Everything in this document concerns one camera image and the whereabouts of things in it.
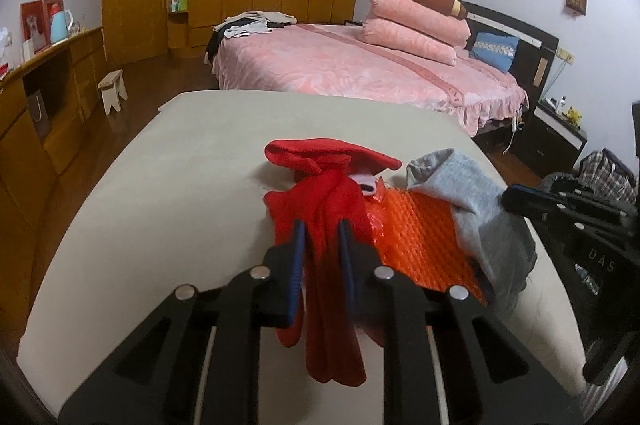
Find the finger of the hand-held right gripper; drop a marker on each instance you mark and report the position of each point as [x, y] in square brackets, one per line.
[525, 188]
[525, 204]

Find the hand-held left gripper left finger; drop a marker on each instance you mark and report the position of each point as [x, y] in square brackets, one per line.
[298, 250]

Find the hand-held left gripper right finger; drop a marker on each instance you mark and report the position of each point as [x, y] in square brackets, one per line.
[346, 255]

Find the red sock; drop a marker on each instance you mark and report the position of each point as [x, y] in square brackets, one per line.
[335, 225]
[320, 152]

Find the grey sock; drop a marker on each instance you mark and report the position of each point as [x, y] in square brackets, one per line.
[465, 195]

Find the pink sock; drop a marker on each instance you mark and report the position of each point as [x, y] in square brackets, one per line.
[368, 185]

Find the orange foam net sleeve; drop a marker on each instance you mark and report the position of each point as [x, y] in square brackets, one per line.
[420, 240]

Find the black bag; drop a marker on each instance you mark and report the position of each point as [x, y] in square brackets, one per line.
[560, 182]

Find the black nightstand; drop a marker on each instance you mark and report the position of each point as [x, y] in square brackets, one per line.
[545, 140]

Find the plaid bag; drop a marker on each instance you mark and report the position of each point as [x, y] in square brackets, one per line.
[607, 175]

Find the yellow toy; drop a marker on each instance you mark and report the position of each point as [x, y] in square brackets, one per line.
[574, 116]

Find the small bottle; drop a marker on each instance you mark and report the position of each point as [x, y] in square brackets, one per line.
[563, 104]

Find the blue cushion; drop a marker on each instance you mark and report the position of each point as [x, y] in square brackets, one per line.
[492, 50]

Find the black headboard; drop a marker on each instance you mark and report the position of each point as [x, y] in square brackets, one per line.
[530, 40]

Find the bed with pink bedspread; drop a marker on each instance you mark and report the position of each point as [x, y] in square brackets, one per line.
[350, 65]

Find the pink pillow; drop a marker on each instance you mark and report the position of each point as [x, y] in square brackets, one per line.
[405, 40]
[420, 12]

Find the black cloth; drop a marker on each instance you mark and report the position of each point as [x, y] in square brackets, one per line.
[217, 42]

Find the white cloth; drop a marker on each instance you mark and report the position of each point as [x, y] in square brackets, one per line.
[245, 29]

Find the small wooden stool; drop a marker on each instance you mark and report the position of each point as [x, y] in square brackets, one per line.
[112, 87]

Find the green bottle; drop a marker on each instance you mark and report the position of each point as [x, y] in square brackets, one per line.
[182, 1]

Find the wooden sideboard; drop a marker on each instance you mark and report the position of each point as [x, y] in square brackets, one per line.
[30, 145]

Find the grey paper bag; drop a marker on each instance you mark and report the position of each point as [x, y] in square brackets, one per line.
[39, 112]

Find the blue thermos jug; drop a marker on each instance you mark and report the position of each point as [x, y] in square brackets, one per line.
[60, 25]

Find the white cup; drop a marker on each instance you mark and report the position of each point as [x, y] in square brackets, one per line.
[27, 50]

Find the white plastic bag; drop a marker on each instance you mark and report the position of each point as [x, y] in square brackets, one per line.
[4, 40]

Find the wall socket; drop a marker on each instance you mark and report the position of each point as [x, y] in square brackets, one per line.
[565, 55]

